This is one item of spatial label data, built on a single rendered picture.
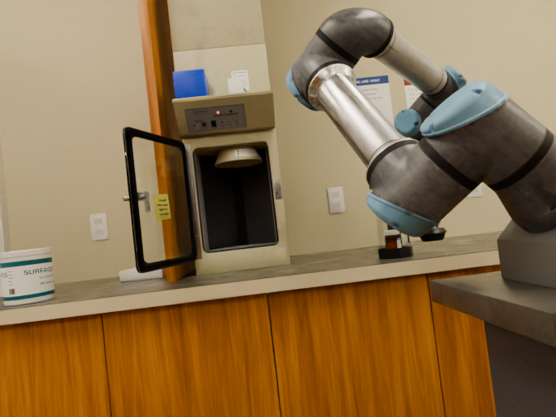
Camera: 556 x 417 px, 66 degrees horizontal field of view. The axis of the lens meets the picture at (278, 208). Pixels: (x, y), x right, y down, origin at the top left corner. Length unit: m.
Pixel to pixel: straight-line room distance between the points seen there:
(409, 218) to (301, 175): 1.23
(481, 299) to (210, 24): 1.26
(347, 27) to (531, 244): 0.56
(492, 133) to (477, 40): 1.63
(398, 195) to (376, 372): 0.69
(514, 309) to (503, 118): 0.26
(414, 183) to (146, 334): 0.84
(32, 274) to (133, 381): 0.41
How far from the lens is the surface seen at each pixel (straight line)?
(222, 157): 1.51
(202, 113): 1.43
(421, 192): 0.70
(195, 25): 1.62
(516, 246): 0.79
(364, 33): 1.00
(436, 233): 1.38
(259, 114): 1.44
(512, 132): 0.69
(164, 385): 1.28
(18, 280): 1.38
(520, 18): 2.43
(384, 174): 0.73
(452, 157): 0.69
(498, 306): 0.67
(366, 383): 1.29
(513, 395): 0.83
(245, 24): 1.61
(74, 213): 2.04
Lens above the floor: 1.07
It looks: 2 degrees up
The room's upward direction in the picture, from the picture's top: 7 degrees counter-clockwise
